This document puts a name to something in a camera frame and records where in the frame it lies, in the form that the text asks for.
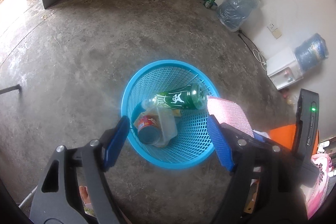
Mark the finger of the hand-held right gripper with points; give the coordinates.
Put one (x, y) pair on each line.
(232, 129)

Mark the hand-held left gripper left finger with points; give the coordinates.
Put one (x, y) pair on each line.
(115, 140)

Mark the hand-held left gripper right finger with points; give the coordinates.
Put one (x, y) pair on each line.
(220, 142)

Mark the pink sponge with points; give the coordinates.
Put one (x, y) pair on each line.
(228, 111)

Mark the blue plastic mesh basket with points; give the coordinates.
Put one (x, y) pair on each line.
(189, 145)

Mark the red drink can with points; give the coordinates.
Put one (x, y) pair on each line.
(148, 132)

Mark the yellow packet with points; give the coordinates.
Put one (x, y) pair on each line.
(177, 112)

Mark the clear plastic cup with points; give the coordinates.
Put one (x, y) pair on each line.
(166, 124)

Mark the green glass bottle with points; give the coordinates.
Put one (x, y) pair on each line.
(181, 100)

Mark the orange plastic stool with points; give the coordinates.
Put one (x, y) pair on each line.
(283, 134)

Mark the pink cloth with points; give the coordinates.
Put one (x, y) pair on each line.
(321, 176)

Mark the person's foot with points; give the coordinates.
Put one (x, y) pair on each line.
(84, 193)

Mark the white water dispenser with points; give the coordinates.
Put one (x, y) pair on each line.
(282, 69)

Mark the blue dispenser water bottle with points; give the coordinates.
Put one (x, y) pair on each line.
(312, 53)

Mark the black table leg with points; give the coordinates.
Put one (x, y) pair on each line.
(10, 89)

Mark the large clear water jug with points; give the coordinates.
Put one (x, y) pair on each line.
(233, 8)

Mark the wall socket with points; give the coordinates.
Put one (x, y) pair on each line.
(274, 29)

